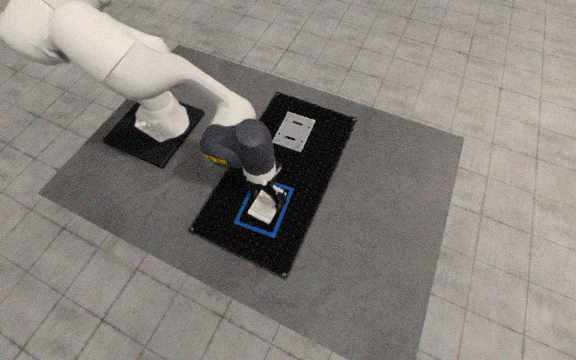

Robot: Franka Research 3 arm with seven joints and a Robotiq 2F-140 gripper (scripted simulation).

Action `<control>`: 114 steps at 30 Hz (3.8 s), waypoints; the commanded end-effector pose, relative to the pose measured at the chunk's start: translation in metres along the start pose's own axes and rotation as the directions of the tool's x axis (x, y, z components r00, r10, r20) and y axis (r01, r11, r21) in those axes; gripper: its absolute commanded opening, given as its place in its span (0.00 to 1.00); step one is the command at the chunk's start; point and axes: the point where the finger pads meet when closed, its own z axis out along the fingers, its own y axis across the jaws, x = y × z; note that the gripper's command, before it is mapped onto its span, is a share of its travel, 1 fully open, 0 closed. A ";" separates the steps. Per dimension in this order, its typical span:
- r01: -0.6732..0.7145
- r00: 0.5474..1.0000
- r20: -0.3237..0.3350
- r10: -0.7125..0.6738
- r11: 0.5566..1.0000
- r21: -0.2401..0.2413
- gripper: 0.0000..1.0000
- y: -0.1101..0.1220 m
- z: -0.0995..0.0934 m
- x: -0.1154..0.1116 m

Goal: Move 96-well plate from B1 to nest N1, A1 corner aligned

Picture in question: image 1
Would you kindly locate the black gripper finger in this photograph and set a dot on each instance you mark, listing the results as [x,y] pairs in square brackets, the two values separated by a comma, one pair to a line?
[248,186]
[276,196]

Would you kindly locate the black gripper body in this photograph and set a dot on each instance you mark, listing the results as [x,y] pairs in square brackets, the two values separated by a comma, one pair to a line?
[270,184]

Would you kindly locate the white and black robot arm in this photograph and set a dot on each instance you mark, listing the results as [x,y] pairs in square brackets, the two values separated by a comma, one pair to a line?
[95,42]

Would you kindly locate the blue tape outline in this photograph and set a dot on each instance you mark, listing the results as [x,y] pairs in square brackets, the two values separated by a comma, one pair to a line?
[279,219]

